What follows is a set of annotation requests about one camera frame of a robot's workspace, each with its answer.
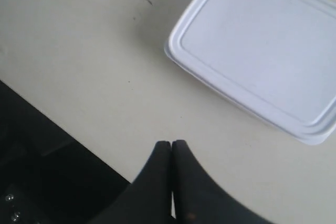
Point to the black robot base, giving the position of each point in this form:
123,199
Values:
66,181

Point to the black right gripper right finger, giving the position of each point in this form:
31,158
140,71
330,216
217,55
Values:
198,198

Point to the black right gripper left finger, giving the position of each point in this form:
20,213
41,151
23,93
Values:
148,199

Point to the white lidded plastic container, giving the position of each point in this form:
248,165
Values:
273,58

